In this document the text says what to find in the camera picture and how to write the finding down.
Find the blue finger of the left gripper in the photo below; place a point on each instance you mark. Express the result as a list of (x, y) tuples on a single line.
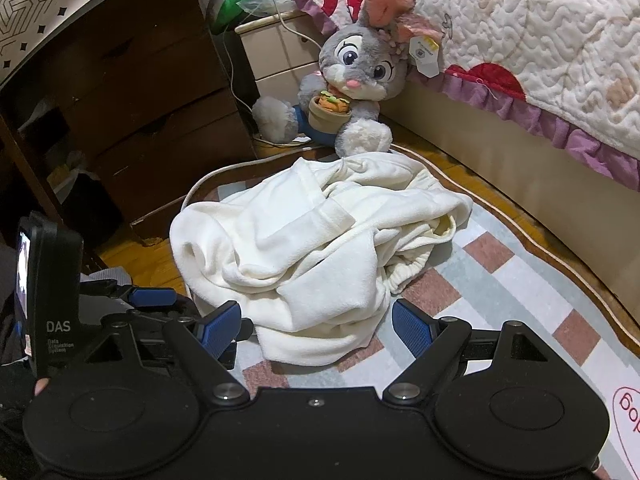
[(136, 296)]

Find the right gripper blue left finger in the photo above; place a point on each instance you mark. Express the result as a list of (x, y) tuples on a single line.
[(198, 352)]

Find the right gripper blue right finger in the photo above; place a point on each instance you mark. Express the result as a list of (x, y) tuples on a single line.
[(436, 344)]

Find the white fleece hooded jacket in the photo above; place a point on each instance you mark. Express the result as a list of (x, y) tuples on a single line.
[(314, 254)]

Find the person's left hand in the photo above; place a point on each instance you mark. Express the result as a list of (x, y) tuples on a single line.
[(40, 385)]

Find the checkered pink grey rug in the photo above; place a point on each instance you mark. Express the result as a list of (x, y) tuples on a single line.
[(486, 276)]

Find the dark wooden dresser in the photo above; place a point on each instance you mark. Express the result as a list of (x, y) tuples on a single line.
[(113, 108)]

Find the cream bedside cabinet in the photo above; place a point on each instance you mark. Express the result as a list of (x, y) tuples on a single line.
[(281, 56)]

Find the grey plush bunny toy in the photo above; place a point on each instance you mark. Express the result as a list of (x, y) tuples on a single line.
[(359, 66)]

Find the quilted strawberry bedspread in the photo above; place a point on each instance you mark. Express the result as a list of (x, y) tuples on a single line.
[(567, 70)]

